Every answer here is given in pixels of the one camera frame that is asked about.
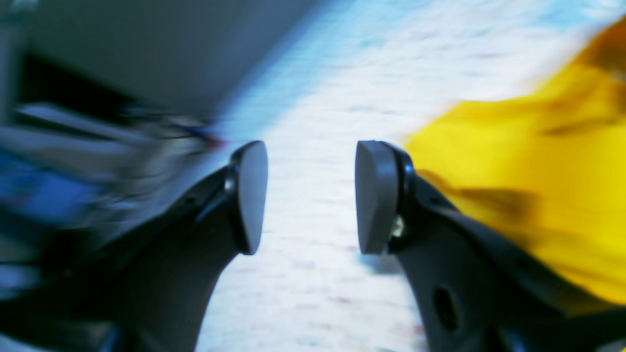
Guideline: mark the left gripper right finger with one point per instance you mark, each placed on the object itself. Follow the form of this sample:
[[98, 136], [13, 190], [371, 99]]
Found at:
[[476, 290]]

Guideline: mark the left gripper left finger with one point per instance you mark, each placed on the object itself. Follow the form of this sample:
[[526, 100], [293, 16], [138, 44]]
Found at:
[[145, 289]]

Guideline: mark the yellow T-shirt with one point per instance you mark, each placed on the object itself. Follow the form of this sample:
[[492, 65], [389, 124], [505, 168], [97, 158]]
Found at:
[[546, 169]]

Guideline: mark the terrazzo patterned table cloth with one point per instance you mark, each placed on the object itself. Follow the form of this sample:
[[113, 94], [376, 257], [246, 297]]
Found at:
[[366, 69]]

